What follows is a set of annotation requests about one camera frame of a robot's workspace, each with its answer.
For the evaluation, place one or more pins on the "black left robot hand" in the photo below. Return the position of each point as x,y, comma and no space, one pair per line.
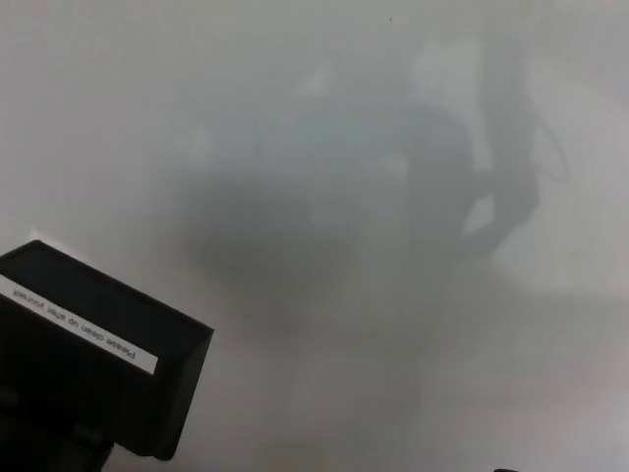
44,447

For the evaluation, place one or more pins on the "black magnetic marker holder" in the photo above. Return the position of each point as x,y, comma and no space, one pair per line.
98,305

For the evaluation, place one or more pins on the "white whiteboard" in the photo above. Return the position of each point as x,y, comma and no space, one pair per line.
344,98

